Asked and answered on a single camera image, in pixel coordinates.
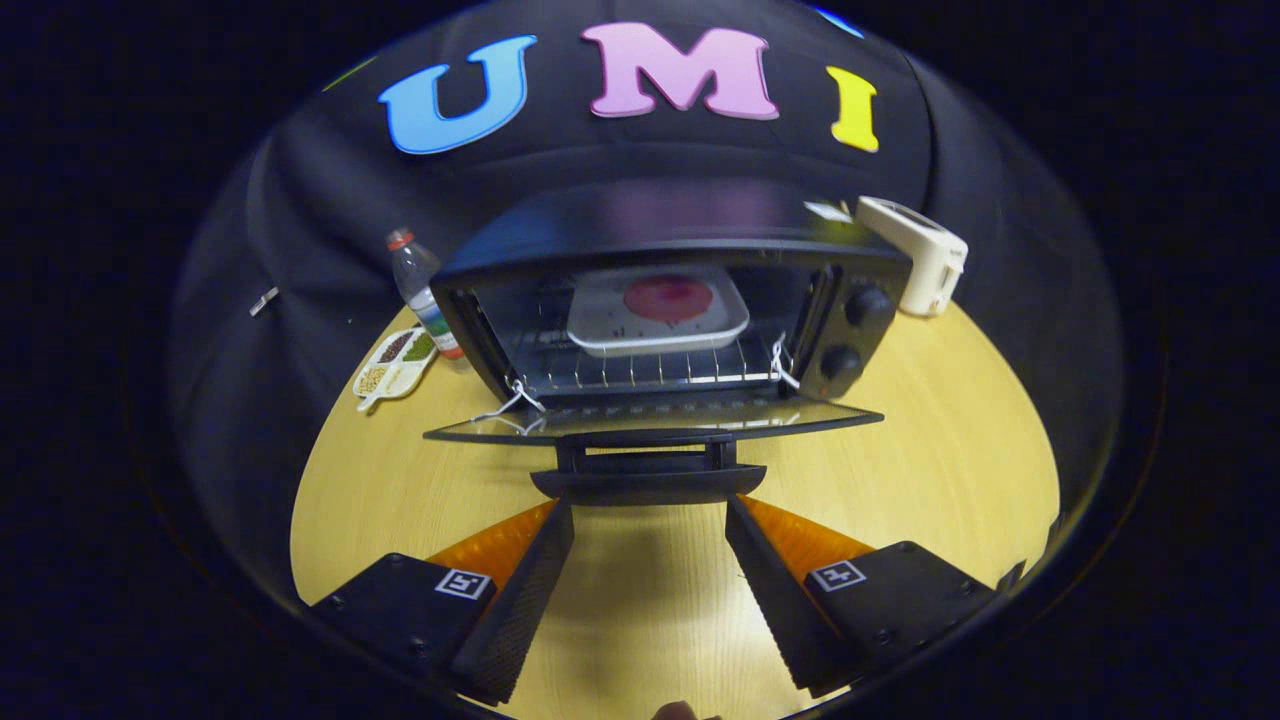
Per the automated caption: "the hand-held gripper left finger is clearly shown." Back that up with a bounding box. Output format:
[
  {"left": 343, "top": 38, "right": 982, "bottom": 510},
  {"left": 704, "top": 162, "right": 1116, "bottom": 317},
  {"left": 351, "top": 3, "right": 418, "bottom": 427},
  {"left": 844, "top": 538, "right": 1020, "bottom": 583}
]
[{"left": 308, "top": 497, "right": 576, "bottom": 706}]

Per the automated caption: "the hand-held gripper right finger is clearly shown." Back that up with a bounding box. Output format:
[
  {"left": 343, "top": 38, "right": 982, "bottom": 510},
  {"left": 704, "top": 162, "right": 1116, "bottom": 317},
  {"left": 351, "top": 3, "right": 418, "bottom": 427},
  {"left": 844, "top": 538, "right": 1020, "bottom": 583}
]
[{"left": 725, "top": 493, "right": 1001, "bottom": 699}]

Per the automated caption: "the white square plate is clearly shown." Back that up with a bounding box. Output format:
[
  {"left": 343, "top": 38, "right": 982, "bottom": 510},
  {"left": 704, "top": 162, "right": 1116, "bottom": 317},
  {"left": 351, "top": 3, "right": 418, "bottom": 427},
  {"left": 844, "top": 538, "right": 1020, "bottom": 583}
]
[{"left": 566, "top": 265, "right": 751, "bottom": 359}]

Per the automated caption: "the pink round meat slice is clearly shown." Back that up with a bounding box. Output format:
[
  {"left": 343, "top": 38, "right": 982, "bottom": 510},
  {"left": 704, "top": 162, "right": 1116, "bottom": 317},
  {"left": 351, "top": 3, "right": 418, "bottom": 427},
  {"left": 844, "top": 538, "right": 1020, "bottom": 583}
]
[{"left": 623, "top": 276, "right": 714, "bottom": 324}]

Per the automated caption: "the black toaster oven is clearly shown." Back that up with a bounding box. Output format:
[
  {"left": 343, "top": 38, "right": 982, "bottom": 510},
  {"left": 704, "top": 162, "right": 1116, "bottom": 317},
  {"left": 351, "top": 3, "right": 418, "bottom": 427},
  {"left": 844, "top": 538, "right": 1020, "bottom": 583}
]
[{"left": 422, "top": 178, "right": 913, "bottom": 507}]

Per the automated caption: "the white pop-up toaster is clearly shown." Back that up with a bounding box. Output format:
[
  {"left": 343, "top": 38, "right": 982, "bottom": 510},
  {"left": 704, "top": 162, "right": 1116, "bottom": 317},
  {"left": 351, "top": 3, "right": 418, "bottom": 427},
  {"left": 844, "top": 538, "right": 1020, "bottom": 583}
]
[{"left": 855, "top": 196, "right": 969, "bottom": 318}]

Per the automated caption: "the divided snack tray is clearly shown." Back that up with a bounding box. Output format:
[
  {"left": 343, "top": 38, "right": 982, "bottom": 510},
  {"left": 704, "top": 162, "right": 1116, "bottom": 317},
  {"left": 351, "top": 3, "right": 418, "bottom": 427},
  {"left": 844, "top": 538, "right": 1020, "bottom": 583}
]
[{"left": 352, "top": 327, "right": 441, "bottom": 414}]

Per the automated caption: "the clear plastic water bottle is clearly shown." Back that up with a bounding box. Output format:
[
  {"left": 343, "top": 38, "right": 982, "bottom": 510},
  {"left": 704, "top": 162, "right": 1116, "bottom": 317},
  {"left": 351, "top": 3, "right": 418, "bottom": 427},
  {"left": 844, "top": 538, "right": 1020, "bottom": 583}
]
[{"left": 387, "top": 229, "right": 466, "bottom": 361}]

